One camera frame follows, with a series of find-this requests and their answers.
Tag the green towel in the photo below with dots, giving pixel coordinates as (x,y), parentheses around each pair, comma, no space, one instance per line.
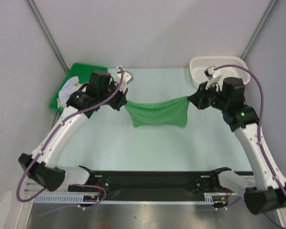
(171,112)

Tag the green plastic bin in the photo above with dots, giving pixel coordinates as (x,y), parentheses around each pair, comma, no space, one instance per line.
(78,74)

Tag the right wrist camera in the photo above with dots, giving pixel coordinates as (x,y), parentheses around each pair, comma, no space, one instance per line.
(213,76)

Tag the white towel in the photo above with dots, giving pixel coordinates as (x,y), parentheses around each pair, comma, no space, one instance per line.
(68,89)

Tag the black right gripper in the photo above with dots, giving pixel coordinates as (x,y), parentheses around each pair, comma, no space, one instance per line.
(197,99)

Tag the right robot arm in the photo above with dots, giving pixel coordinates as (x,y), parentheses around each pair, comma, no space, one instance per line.
(268,191)

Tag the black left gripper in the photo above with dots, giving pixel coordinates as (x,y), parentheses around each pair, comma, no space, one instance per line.
(121,100)

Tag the aluminium frame rail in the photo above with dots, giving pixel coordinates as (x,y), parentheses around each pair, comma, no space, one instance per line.
(33,187)

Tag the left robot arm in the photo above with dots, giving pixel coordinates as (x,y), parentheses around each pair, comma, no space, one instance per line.
(41,165)

